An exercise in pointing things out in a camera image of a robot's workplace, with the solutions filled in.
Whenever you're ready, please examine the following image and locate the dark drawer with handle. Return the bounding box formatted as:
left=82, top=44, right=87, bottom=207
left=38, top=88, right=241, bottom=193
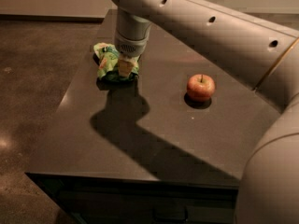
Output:
left=59, top=188, right=237, bottom=224

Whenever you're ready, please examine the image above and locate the red apple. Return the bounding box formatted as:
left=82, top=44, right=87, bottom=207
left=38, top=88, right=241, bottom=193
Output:
left=187, top=74, right=216, bottom=103

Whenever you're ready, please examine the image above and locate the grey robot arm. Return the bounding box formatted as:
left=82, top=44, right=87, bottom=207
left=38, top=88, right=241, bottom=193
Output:
left=112, top=0, right=299, bottom=224

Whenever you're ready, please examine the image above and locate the green rice chip bag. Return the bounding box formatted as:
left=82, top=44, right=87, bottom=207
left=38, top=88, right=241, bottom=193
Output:
left=93, top=43, right=139, bottom=83

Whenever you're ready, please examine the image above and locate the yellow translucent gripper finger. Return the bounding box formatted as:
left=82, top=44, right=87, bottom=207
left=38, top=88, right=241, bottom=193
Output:
left=118, top=56, right=135, bottom=77

